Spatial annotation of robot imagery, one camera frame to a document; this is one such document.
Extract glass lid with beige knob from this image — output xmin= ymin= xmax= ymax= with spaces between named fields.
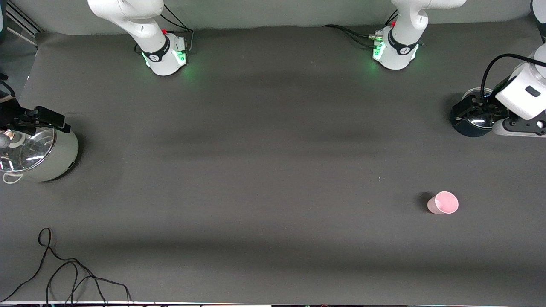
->
xmin=0 ymin=128 xmax=57 ymax=173

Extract glass lid with blue knob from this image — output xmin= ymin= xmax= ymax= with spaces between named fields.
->
xmin=462 ymin=87 xmax=496 ymax=129

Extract thin black loose cable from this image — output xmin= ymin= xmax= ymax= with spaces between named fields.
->
xmin=0 ymin=227 xmax=132 ymax=304

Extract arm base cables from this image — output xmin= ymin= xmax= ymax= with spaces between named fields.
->
xmin=160 ymin=3 xmax=195 ymax=54
xmin=322 ymin=24 xmax=382 ymax=48

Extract aluminium frame rail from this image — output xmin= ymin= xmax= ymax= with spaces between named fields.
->
xmin=0 ymin=0 xmax=44 ymax=48

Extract dark grey table mat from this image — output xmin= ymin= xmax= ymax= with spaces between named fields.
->
xmin=0 ymin=17 xmax=546 ymax=304

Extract pink plastic cup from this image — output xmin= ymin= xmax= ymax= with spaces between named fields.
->
xmin=427 ymin=191 xmax=459 ymax=214

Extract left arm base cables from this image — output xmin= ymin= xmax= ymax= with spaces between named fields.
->
xmin=322 ymin=24 xmax=382 ymax=48

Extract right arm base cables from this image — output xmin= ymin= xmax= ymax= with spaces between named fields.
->
xmin=160 ymin=3 xmax=195 ymax=54

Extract left arm wrist cable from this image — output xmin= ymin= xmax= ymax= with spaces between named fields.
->
xmin=481 ymin=53 xmax=546 ymax=101

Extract dark blue saucepan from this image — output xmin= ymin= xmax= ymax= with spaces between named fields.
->
xmin=450 ymin=87 xmax=499 ymax=138

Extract grey-green cooking pot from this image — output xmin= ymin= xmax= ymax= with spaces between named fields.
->
xmin=0 ymin=124 xmax=79 ymax=184

